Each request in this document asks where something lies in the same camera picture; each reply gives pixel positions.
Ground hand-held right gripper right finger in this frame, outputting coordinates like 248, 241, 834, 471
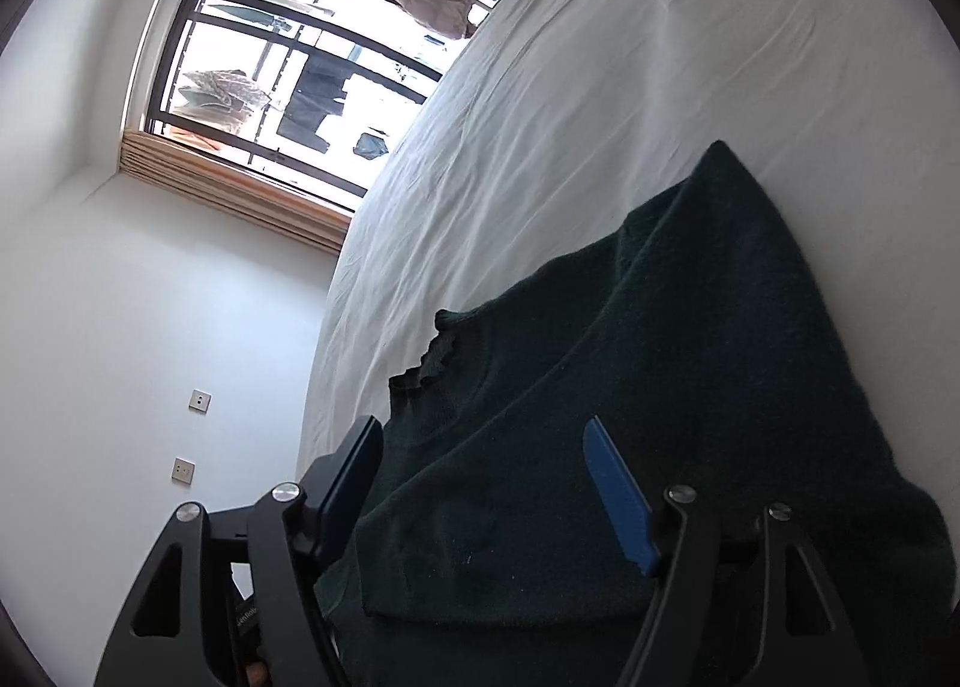
582, 415, 871, 687

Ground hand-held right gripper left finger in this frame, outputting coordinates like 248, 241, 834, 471
94, 415, 385, 687

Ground dark green knit sweater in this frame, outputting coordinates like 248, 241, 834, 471
315, 139, 957, 687

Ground dark hanging pants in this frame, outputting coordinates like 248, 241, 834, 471
279, 49, 352, 152

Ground patterned hanging cloth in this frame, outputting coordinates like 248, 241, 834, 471
176, 68, 269, 133

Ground white bed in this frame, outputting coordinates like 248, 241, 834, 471
295, 0, 953, 508

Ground black barred window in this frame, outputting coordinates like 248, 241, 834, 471
142, 0, 500, 197

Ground wooden window frame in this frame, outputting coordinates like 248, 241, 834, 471
116, 128, 353, 257

